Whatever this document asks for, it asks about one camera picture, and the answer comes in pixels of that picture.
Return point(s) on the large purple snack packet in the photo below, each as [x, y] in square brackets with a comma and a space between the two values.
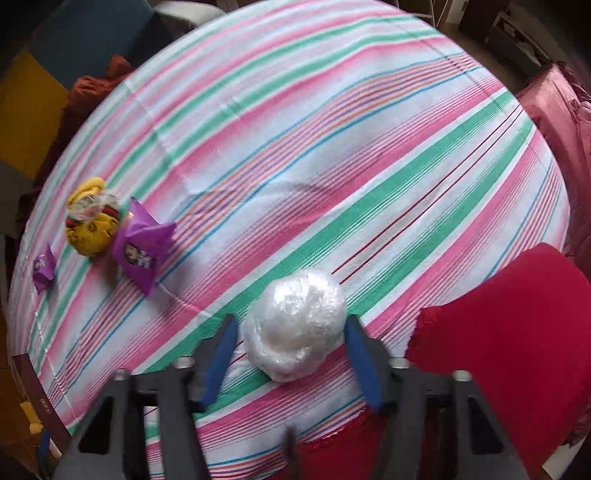
[138, 249]

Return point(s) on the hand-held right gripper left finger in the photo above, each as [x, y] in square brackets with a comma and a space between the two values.
[217, 360]

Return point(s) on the grey yellow blue chair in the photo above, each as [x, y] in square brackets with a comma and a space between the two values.
[32, 101]

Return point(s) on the dark red cloth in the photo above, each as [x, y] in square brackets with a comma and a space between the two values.
[92, 87]

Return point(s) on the dark shelf unit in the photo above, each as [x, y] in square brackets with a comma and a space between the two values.
[508, 32]

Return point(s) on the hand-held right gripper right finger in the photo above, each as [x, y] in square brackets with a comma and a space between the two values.
[364, 364]

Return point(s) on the pink satin blanket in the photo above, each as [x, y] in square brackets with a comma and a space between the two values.
[558, 120]

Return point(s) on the striped tablecloth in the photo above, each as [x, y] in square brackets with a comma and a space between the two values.
[323, 138]

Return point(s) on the white plastic ball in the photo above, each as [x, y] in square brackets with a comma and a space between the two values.
[295, 323]

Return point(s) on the small purple snack packet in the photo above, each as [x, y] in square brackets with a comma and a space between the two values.
[44, 267]

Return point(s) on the yellow snack packet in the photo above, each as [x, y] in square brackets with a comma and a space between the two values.
[90, 221]

